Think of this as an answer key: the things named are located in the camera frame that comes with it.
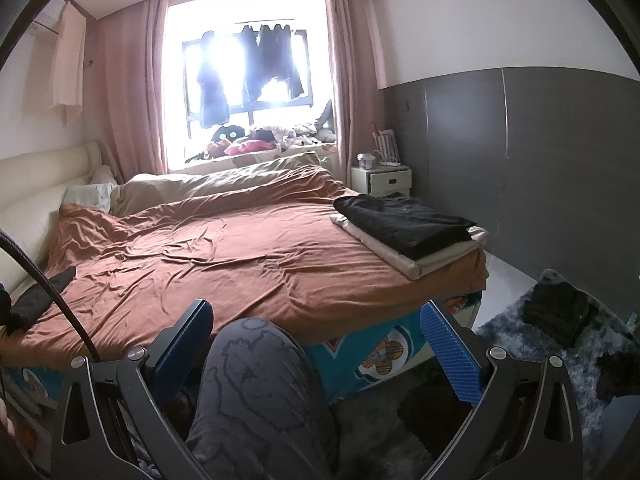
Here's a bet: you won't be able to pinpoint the left pink curtain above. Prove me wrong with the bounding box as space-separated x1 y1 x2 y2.
96 0 168 181

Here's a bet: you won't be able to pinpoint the hanging dark shirt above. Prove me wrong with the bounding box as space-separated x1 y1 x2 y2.
240 24 304 102

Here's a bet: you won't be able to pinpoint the light green pillow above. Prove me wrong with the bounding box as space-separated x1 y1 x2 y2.
63 182 116 212

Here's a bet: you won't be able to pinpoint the pink plush toy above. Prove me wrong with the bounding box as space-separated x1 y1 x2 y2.
224 140 276 156

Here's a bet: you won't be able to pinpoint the hanging dark trousers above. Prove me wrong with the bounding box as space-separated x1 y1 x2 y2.
198 30 230 129

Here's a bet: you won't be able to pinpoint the dark shaggy rug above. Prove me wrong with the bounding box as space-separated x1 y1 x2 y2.
334 288 639 479

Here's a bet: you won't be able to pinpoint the beige blanket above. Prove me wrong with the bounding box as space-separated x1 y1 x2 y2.
110 152 334 217

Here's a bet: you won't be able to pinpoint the brown bed duvet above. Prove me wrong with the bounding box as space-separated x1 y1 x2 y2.
48 166 487 360

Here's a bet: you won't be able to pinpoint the white bedside cabinet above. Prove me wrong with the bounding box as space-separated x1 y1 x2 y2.
350 166 412 197

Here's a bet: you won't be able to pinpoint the dark garment on bed edge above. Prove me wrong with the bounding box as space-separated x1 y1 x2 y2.
1 284 53 335

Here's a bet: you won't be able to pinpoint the white cup on cabinet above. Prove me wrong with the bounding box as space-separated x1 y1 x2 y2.
357 153 378 170

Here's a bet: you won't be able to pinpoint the person's left patterned leg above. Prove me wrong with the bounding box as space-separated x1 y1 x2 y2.
186 318 338 479

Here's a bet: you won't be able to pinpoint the black cable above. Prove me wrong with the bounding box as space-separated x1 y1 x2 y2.
0 228 101 363

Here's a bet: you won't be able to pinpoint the black button-up jacket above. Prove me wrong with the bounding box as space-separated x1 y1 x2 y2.
333 193 476 256

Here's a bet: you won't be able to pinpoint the hanging cream cloth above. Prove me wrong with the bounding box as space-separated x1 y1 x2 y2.
50 2 87 126

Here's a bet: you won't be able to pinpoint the folded beige cloth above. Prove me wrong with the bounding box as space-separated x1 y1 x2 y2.
330 214 489 281

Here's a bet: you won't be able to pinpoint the black clothes on rug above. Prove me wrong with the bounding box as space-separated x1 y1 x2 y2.
522 283 598 349

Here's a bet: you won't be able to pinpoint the black round-eyed plush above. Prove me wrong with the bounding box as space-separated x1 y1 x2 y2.
210 125 246 143

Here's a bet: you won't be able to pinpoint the pink curtain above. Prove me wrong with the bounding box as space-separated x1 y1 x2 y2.
96 0 168 181
326 0 384 184

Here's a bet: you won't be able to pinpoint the cream padded headboard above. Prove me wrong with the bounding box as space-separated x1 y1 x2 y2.
1 141 102 264

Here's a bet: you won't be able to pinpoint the right pink curtain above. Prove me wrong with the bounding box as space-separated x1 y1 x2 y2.
326 0 384 184

